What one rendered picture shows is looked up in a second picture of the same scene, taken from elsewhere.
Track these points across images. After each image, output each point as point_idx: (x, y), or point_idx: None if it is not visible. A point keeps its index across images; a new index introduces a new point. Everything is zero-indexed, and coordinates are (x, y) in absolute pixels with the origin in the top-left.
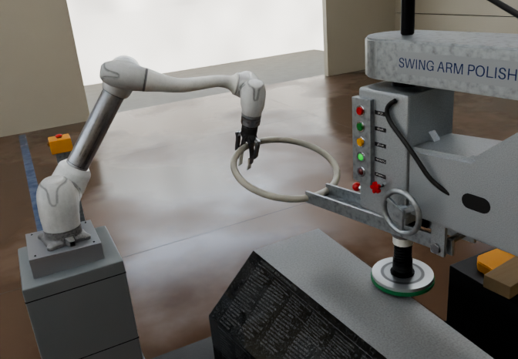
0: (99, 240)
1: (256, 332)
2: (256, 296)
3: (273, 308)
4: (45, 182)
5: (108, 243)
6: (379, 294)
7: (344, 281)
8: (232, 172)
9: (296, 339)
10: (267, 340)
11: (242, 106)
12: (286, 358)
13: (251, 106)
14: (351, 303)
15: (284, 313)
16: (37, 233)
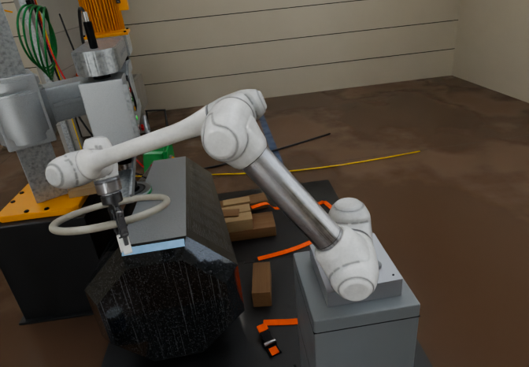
0: (311, 247)
1: (218, 226)
2: (205, 228)
3: (203, 217)
4: (355, 198)
5: (307, 279)
6: (153, 191)
7: (159, 201)
8: (167, 203)
9: (205, 204)
10: (216, 219)
11: (117, 164)
12: (214, 209)
13: None
14: (172, 190)
15: (201, 210)
16: (386, 276)
